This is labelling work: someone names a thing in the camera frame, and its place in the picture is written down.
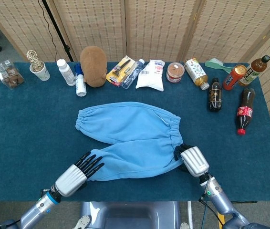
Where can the black coffee bottle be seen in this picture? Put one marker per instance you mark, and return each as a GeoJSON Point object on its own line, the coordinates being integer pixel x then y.
{"type": "Point", "coordinates": [214, 96]}

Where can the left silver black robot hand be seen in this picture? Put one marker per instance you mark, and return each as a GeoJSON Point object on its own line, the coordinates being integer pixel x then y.
{"type": "Point", "coordinates": [69, 177]}

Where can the pale green brush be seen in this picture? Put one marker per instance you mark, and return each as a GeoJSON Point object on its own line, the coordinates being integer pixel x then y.
{"type": "Point", "coordinates": [214, 63]}

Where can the razor in yellow blister pack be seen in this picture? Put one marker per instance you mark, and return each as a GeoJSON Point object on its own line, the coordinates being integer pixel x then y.
{"type": "Point", "coordinates": [118, 72]}

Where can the brown plush toy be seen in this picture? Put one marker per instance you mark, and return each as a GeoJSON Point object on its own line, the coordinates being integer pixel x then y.
{"type": "Point", "coordinates": [93, 66]}

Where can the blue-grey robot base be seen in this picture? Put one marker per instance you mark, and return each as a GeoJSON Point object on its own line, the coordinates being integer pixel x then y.
{"type": "Point", "coordinates": [130, 214]}

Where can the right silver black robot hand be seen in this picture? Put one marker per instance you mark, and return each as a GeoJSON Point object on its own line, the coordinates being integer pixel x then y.
{"type": "Point", "coordinates": [194, 159]}

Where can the tall white plastic bottle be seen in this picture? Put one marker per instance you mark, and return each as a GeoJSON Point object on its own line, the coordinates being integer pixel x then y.
{"type": "Point", "coordinates": [65, 72]}

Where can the orange soda can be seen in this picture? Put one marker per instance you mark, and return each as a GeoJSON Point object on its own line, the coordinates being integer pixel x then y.
{"type": "Point", "coordinates": [232, 78]}

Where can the white vertical pole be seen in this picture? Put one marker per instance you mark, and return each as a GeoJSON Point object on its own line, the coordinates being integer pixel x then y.
{"type": "Point", "coordinates": [190, 212]}

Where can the dark blue table carpet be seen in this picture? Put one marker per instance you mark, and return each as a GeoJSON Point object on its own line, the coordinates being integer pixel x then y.
{"type": "Point", "coordinates": [42, 119]}

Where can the white powder pouch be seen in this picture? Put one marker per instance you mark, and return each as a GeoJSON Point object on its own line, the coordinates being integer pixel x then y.
{"type": "Point", "coordinates": [150, 76]}

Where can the round jar red label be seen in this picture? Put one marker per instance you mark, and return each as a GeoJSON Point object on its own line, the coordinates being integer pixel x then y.
{"type": "Point", "coordinates": [175, 72]}

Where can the clear plastic snack box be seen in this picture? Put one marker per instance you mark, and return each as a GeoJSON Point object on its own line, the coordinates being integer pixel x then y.
{"type": "Point", "coordinates": [9, 75]}

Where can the light blue fleece pants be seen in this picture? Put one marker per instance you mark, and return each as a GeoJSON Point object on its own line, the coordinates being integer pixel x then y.
{"type": "Point", "coordinates": [130, 124]}

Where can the black tripod stand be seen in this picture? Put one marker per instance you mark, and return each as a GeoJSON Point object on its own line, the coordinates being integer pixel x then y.
{"type": "Point", "coordinates": [58, 31]}

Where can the yellow tea bottle white label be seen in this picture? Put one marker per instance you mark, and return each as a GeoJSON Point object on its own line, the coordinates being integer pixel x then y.
{"type": "Point", "coordinates": [195, 70]}

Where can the green tea bottle dark cap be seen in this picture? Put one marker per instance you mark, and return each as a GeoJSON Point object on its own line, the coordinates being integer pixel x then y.
{"type": "Point", "coordinates": [254, 71]}

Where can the white paper cup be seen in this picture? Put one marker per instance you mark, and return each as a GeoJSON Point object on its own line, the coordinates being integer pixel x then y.
{"type": "Point", "coordinates": [42, 74]}

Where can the white tube blue cap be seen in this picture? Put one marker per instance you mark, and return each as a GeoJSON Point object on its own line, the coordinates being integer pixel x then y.
{"type": "Point", "coordinates": [80, 84]}

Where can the cola bottle red label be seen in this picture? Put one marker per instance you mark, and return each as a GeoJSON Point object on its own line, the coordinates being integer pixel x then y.
{"type": "Point", "coordinates": [244, 112]}

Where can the clear water bottle blue label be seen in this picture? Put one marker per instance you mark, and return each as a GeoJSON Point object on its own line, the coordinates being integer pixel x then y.
{"type": "Point", "coordinates": [136, 69]}

